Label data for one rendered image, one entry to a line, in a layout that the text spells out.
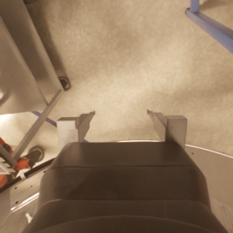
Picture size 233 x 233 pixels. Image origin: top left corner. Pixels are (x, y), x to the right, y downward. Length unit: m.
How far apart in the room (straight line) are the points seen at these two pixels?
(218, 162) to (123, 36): 0.74
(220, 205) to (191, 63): 0.74
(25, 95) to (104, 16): 0.57
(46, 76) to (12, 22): 0.30
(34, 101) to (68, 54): 0.35
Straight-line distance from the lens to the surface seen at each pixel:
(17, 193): 0.79
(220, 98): 1.25
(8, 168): 0.70
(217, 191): 0.62
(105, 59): 1.05
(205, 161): 0.67
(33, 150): 1.75
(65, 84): 1.13
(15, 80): 0.96
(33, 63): 1.06
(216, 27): 0.59
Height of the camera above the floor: 0.96
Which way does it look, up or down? 50 degrees down
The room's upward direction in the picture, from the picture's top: 169 degrees counter-clockwise
